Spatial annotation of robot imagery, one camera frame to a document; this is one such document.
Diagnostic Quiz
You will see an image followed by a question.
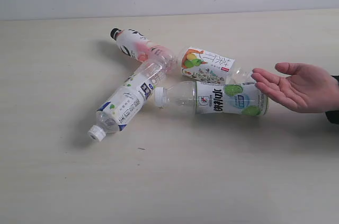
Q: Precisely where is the person's open hand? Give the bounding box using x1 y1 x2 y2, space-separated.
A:
252 62 333 113

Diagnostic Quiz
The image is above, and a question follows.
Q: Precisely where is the lime label bottle white cap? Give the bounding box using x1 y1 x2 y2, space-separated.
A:
154 81 269 117

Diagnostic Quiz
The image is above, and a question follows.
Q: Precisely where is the tea bottle orange green label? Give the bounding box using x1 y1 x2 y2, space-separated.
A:
177 47 254 84

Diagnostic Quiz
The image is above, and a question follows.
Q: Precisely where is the pink label bottle black cap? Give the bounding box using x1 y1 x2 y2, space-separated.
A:
110 28 177 73

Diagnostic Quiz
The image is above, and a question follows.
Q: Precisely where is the blue white label water bottle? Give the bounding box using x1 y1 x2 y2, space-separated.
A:
88 59 166 141

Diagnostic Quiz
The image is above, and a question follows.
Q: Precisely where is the black sleeve forearm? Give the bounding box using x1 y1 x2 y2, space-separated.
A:
325 76 339 125

